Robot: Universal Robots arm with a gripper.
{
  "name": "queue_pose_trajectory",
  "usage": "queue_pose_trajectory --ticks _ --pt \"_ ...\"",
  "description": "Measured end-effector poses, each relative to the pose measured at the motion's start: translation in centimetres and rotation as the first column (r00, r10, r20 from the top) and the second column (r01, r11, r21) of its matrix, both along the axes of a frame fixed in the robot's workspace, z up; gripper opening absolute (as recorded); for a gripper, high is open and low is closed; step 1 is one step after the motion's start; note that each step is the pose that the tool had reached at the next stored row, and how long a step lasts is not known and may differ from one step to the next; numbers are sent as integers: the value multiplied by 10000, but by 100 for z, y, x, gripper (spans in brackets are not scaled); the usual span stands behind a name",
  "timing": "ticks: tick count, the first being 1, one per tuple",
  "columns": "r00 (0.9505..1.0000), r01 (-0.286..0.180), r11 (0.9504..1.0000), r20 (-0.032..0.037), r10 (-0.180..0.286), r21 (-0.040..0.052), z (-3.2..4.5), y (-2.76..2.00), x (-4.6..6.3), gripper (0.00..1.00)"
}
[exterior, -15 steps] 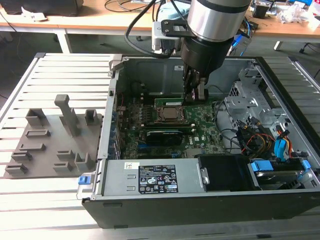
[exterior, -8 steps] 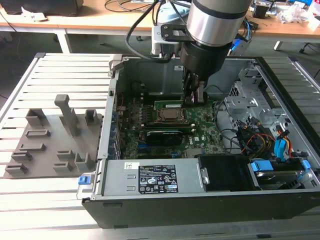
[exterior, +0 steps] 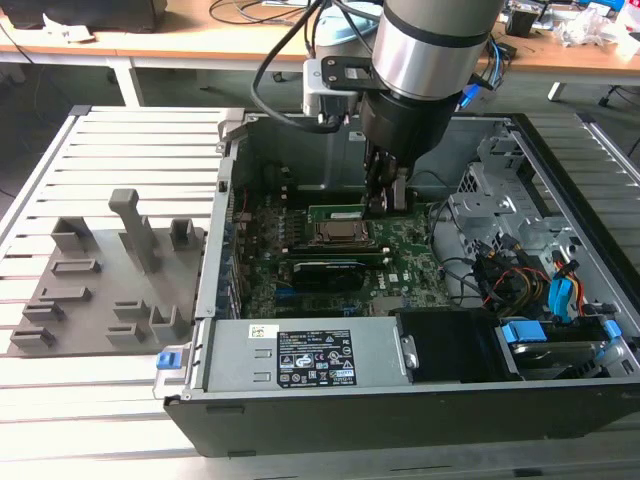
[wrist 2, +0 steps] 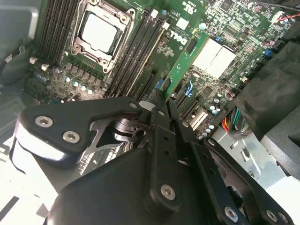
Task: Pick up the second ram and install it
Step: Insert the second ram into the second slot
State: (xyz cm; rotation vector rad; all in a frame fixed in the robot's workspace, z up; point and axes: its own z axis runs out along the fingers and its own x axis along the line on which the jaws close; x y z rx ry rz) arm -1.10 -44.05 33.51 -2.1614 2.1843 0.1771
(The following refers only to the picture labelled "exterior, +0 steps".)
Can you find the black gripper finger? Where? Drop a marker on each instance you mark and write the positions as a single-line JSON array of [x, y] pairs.
[[401, 192], [375, 180]]

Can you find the green RAM stick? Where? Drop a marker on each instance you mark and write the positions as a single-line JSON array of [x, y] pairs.
[[335, 212]]

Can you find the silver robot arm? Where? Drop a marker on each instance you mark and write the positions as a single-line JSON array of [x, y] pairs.
[[430, 55]]

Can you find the black RAM slot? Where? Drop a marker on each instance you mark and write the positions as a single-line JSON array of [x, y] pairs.
[[335, 256], [330, 188], [335, 248]]

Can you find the green motherboard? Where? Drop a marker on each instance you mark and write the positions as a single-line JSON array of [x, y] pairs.
[[405, 245]]

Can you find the silver CPU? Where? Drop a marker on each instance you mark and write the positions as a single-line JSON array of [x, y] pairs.
[[342, 230]]

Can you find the CPU socket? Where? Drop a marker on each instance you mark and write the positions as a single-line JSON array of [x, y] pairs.
[[314, 240]]

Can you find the metal drive cage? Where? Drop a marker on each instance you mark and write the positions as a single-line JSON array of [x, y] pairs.
[[500, 200]]

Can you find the black graphics card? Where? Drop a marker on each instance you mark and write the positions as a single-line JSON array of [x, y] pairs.
[[327, 276]]

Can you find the small black box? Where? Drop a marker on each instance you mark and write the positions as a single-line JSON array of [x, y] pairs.
[[520, 22]]

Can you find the hard disk in blue carrier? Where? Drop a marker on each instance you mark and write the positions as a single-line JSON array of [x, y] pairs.
[[522, 332]]

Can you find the clear plastic bags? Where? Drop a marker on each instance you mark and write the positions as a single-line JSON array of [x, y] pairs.
[[585, 25]]

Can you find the black office chair base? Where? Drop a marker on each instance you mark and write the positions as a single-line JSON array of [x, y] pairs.
[[620, 95]]

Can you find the grey power supply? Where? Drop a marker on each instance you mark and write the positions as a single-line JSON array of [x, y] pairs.
[[235, 355]]

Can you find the black open PC case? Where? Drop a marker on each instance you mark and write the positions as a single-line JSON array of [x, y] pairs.
[[350, 425]]

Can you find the wooden desk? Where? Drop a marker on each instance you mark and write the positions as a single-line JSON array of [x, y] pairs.
[[150, 45]]

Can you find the blue case latch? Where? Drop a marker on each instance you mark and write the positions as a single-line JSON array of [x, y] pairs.
[[169, 361]]

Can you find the grey parts rack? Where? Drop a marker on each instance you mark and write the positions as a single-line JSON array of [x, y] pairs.
[[100, 280]]

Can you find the large black box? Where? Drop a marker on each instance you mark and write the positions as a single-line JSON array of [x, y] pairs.
[[100, 14]]

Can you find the white crumpled paper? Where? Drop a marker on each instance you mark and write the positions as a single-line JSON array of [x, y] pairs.
[[65, 30]]

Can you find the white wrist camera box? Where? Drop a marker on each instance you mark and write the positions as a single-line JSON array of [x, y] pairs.
[[312, 85]]

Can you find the black plastic duct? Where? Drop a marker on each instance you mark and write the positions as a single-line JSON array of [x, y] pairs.
[[450, 345]]

